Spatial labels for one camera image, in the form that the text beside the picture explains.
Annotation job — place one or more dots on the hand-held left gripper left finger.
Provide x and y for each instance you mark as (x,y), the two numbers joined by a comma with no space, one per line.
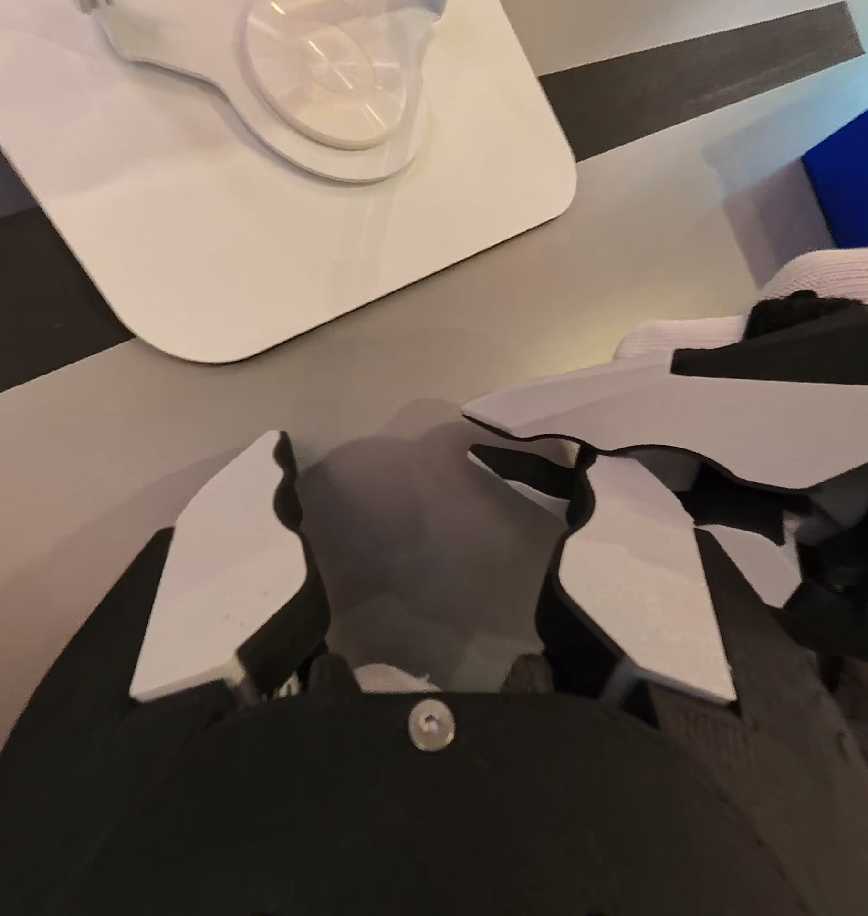
(226,558)

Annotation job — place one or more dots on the dark grey mat strip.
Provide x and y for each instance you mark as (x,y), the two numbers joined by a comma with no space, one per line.
(691,79)

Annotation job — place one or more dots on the white square board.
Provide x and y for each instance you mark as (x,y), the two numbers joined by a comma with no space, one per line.
(262,236)

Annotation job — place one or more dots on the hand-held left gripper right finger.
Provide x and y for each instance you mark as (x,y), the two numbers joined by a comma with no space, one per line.
(641,572)

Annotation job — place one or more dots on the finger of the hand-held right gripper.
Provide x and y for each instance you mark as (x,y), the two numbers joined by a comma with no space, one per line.
(691,415)
(756,562)

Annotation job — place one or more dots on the blue box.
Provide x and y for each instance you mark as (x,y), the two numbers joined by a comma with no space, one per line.
(856,186)

